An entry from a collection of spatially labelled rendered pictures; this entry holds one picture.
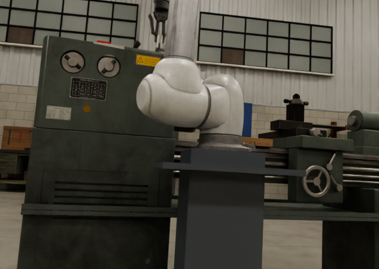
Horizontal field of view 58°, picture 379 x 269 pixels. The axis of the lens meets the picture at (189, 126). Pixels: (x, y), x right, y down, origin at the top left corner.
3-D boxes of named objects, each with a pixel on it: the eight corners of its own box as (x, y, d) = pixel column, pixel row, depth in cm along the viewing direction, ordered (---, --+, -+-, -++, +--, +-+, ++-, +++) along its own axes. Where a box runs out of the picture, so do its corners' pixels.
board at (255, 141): (217, 142, 168) (217, 134, 168) (196, 145, 202) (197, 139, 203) (272, 146, 175) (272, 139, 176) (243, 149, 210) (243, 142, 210)
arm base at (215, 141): (263, 153, 116) (264, 136, 117) (199, 149, 113) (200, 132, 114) (246, 154, 134) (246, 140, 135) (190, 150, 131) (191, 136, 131)
